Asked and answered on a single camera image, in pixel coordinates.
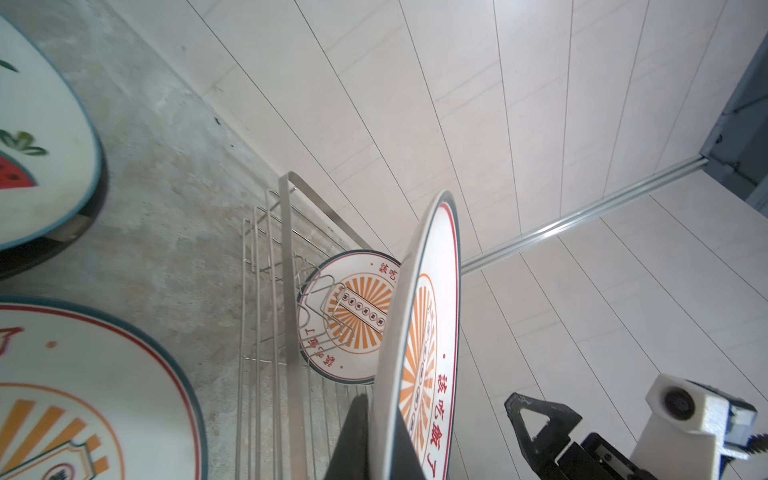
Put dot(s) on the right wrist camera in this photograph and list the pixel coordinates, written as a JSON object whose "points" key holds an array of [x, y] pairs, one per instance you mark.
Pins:
{"points": [[695, 431]]}

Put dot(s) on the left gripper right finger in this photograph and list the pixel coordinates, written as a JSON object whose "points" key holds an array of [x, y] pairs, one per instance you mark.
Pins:
{"points": [[404, 464]]}

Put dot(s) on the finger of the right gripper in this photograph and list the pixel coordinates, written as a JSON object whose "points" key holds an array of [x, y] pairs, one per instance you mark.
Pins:
{"points": [[540, 450]]}

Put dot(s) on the metal wire dish rack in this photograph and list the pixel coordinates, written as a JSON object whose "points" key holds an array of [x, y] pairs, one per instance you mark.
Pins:
{"points": [[289, 416]]}

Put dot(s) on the dark rimmed cream plate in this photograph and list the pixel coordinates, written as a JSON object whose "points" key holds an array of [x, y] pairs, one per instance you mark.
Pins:
{"points": [[35, 252]]}

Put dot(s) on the white watermelon pattern plate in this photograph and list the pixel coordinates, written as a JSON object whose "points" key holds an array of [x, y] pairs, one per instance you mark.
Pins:
{"points": [[51, 159]]}

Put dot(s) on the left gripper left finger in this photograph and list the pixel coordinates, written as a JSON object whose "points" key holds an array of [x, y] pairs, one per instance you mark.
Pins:
{"points": [[350, 457]]}

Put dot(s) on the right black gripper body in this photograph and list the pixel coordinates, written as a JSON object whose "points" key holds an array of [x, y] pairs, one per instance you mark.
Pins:
{"points": [[595, 458]]}

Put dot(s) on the white plate red rim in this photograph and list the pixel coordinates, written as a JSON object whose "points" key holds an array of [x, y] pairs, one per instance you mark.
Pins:
{"points": [[342, 311]]}

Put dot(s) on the brown patterned plate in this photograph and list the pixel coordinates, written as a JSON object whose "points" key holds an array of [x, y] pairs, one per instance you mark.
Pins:
{"points": [[417, 371], [86, 395]]}

